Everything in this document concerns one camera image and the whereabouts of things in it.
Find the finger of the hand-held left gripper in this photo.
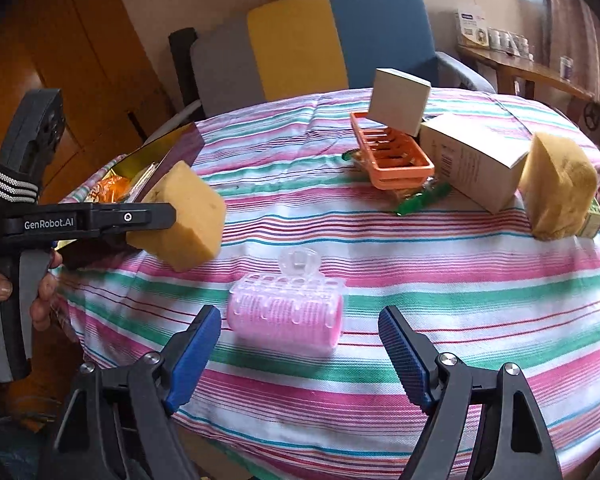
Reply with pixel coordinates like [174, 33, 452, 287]
[87, 202, 177, 238]

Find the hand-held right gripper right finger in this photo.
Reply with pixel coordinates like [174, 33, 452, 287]
[378, 305, 563, 480]

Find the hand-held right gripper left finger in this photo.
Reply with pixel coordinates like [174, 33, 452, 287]
[40, 305, 223, 480]

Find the orange snack packet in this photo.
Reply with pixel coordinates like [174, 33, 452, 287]
[92, 172, 133, 203]

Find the yellow sponge block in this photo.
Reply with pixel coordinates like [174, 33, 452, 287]
[517, 132, 599, 242]
[127, 160, 227, 273]

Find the gold tin box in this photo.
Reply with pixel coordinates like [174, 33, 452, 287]
[52, 122, 205, 271]

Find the orange plastic rack tray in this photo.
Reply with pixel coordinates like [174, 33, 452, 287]
[350, 111, 435, 191]

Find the large white cardboard box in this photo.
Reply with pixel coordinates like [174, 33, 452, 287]
[419, 112, 530, 214]

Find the small beige cardboard box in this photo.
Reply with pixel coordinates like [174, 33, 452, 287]
[367, 67, 432, 137]

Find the person's left hand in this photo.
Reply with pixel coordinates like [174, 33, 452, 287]
[0, 250, 63, 333]

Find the wooden wardrobe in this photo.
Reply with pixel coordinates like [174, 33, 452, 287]
[0, 0, 175, 211]

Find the green wrapper packet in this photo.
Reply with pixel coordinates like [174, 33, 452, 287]
[342, 150, 453, 217]

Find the grey yellow blue armchair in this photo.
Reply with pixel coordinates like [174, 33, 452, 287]
[140, 0, 495, 146]

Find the small green box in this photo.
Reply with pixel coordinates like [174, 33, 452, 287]
[577, 197, 600, 239]

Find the wooden side table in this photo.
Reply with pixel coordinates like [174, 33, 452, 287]
[457, 42, 600, 126]

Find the row of white cups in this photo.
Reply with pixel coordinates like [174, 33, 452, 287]
[487, 30, 535, 58]

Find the white carton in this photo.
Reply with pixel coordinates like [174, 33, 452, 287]
[454, 9, 490, 50]

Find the beige curtain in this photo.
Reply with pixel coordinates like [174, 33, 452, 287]
[534, 0, 600, 111]

